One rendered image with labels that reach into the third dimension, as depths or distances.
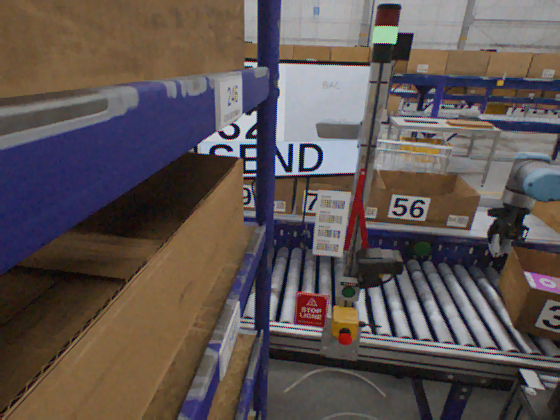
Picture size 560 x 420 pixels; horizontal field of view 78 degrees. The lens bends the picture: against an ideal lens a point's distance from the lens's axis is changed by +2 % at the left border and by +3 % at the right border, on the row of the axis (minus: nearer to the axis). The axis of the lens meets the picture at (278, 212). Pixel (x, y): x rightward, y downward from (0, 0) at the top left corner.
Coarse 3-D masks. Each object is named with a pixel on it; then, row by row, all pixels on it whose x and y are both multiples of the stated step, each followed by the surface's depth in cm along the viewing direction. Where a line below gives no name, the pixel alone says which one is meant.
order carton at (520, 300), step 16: (512, 256) 129; (528, 256) 132; (544, 256) 130; (512, 272) 126; (544, 272) 132; (512, 288) 123; (528, 288) 110; (512, 304) 120; (528, 304) 111; (544, 304) 109; (512, 320) 118; (528, 320) 113; (544, 336) 113
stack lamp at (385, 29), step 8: (376, 16) 73; (384, 16) 71; (392, 16) 71; (376, 24) 73; (384, 24) 72; (392, 24) 72; (376, 32) 73; (384, 32) 72; (392, 32) 72; (376, 40) 74; (384, 40) 73; (392, 40) 73
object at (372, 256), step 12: (360, 252) 93; (372, 252) 91; (384, 252) 91; (396, 252) 92; (360, 264) 90; (372, 264) 89; (384, 264) 89; (396, 264) 89; (372, 276) 92; (360, 288) 94
